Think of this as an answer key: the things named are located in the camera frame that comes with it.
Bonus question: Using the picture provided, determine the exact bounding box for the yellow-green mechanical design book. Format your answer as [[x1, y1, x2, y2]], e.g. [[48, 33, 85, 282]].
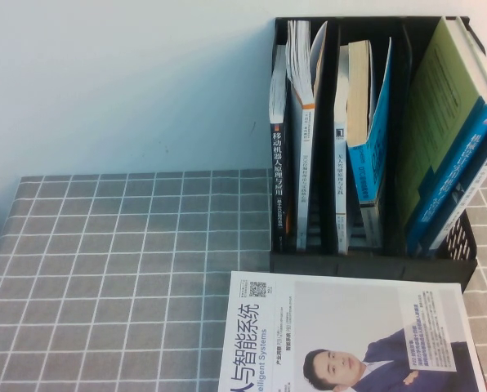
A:
[[402, 16, 487, 257]]

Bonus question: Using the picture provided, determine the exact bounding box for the black-spine robot book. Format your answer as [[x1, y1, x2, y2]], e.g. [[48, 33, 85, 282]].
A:
[[269, 43, 289, 252]]

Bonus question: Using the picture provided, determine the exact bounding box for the white book with orange stripe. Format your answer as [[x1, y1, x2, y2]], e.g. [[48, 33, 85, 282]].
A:
[[286, 19, 328, 252]]

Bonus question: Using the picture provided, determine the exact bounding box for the black plastic book stand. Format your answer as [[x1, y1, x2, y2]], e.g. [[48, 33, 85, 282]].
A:
[[269, 16, 487, 295]]

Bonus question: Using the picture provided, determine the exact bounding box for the thin white-spine book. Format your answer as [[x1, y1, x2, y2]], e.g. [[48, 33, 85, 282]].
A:
[[333, 43, 351, 255]]

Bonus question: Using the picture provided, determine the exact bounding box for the light blue cover book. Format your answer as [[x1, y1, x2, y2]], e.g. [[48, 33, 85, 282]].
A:
[[346, 36, 394, 249]]

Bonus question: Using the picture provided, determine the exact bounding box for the large dark blue book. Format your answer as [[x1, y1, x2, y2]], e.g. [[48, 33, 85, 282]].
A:
[[427, 18, 487, 255]]

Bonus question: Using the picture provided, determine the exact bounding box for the grey checkered tablecloth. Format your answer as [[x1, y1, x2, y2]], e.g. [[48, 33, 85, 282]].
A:
[[0, 157, 487, 392]]

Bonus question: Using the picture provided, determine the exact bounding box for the white magazine with man portrait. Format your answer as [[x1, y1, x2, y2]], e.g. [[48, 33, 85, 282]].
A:
[[217, 269, 487, 392]]

